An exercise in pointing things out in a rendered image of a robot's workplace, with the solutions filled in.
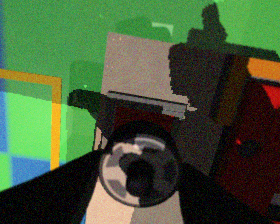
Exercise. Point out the yellow tape outline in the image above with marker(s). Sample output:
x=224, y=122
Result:
x=56, y=83

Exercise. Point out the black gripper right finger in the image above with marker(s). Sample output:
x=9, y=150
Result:
x=203, y=201

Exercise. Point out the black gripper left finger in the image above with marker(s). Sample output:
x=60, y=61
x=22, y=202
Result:
x=59, y=196

